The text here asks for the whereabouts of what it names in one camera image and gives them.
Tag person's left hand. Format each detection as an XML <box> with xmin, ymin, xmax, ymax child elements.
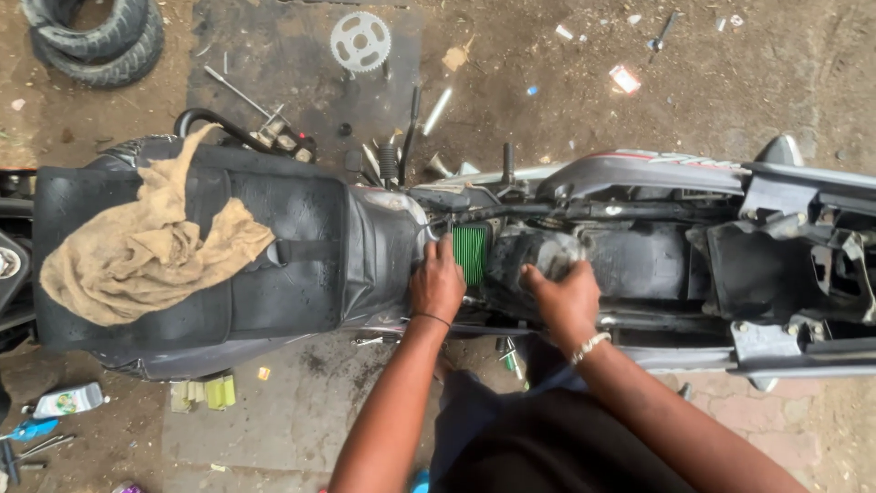
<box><xmin>409</xmin><ymin>233</ymin><xmax>468</xmax><ymax>324</ymax></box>

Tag black motorcycle seat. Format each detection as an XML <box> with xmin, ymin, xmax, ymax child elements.
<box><xmin>33</xmin><ymin>135</ymin><xmax>439</xmax><ymax>382</ymax></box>

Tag person's right hand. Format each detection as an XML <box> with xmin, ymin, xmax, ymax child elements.
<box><xmin>520</xmin><ymin>259</ymin><xmax>602</xmax><ymax>349</ymax></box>

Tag dark hand tool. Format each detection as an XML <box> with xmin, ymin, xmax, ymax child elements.
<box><xmin>647</xmin><ymin>11</ymin><xmax>680</xmax><ymax>64</ymax></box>

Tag brown paper scrap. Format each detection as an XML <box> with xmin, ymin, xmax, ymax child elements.
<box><xmin>441</xmin><ymin>36</ymin><xmax>476</xmax><ymax>73</ymax></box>

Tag white bead bracelet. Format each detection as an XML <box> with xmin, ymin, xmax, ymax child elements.
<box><xmin>571</xmin><ymin>332</ymin><xmax>612</xmax><ymax>366</ymax></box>

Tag green air filter element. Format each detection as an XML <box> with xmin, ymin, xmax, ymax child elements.
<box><xmin>452</xmin><ymin>224</ymin><xmax>488</xmax><ymax>287</ymax></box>

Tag person's dark clothing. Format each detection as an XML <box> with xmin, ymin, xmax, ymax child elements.
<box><xmin>428</xmin><ymin>336</ymin><xmax>695</xmax><ymax>493</ymax></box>

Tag shiny metal axle rod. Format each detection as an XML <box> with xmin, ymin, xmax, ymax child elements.
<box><xmin>422</xmin><ymin>87</ymin><xmax>454</xmax><ymax>137</ymax></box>

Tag stack of black tyres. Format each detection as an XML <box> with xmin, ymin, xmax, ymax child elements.
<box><xmin>21</xmin><ymin>0</ymin><xmax>165</xmax><ymax>89</ymax></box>

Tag stripped grey motorcycle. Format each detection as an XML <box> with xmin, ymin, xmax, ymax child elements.
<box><xmin>356</xmin><ymin>135</ymin><xmax>876</xmax><ymax>393</ymax></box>

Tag long T-handle wrench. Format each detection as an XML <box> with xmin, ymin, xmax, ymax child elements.
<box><xmin>203</xmin><ymin>65</ymin><xmax>292</xmax><ymax>127</ymax></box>

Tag black screwdriver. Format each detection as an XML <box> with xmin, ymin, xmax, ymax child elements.
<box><xmin>398</xmin><ymin>85</ymin><xmax>421</xmax><ymax>186</ymax></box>

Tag blue handled tool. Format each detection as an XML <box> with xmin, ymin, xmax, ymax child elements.
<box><xmin>0</xmin><ymin>418</ymin><xmax>60</xmax><ymax>442</ymax></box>

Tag yellow green sponge block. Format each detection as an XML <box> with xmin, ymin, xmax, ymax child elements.
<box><xmin>204</xmin><ymin>374</ymin><xmax>237</xmax><ymax>412</ymax></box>

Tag red white paper wrapper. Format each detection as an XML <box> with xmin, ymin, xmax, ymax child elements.
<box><xmin>609</xmin><ymin>65</ymin><xmax>642</xmax><ymax>95</ymax></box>

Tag tan burlap rag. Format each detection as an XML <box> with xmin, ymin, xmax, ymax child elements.
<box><xmin>39</xmin><ymin>124</ymin><xmax>276</xmax><ymax>327</ymax></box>

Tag green handled screwdriver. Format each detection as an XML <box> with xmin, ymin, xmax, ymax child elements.
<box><xmin>498</xmin><ymin>337</ymin><xmax>525</xmax><ymax>381</ymax></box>

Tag white oil bottle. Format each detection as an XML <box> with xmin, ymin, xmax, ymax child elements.
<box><xmin>22</xmin><ymin>382</ymin><xmax>109</xmax><ymax>420</ymax></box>

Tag silver chain sprocket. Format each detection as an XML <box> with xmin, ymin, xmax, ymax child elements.
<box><xmin>330</xmin><ymin>11</ymin><xmax>392</xmax><ymax>73</ymax></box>

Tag black rubber floor mat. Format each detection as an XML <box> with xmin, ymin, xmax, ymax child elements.
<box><xmin>186</xmin><ymin>0</ymin><xmax>424</xmax><ymax>179</ymax></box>

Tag black air box housing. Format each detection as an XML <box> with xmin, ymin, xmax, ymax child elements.
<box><xmin>483</xmin><ymin>229</ymin><xmax>589</xmax><ymax>323</ymax></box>

